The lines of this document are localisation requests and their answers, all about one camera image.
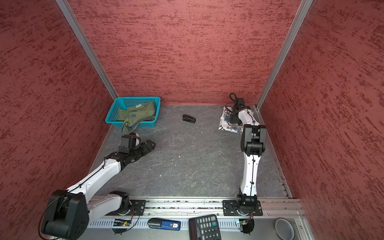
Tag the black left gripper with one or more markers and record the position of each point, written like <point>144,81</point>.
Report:
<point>146,150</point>

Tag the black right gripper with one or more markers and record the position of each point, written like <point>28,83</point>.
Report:
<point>233,118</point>

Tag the white tank top navy trim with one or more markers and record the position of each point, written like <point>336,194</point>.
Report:
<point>225,124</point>

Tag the green tank top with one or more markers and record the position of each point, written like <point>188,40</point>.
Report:
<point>135,115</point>

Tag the small black stapler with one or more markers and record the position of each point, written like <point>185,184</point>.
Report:
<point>189,119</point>

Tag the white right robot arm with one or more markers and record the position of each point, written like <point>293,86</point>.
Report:
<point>253,144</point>

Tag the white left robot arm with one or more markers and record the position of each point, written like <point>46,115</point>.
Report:
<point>69,212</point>

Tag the teal plastic laundry basket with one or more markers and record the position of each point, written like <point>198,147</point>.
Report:
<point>122,103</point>

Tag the left small circuit board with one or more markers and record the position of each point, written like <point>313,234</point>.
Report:
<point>121,223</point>

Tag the small circuit board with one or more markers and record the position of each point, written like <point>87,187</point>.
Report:
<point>247,226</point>
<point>121,223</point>

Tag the blue black handheld device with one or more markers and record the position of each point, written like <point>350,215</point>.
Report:
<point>164,224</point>

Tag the black calculator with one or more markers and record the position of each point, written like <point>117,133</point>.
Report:
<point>204,228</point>

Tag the right small circuit board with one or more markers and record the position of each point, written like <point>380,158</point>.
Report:
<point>247,226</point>

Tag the grey tape roll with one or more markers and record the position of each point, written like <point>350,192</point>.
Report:
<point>284,229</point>

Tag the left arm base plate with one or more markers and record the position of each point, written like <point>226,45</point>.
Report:
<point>138,207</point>

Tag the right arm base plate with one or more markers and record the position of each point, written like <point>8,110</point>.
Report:
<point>231,208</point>

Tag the aluminium rail frame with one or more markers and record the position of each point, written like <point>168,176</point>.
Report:
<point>182,209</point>

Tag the grey metal corner post right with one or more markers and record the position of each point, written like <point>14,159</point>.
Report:
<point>290,37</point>

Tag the grey metal corner post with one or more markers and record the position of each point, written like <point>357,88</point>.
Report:
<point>290,37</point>
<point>81,36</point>

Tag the grey metal corner post left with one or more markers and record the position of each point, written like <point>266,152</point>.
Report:
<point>81,36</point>

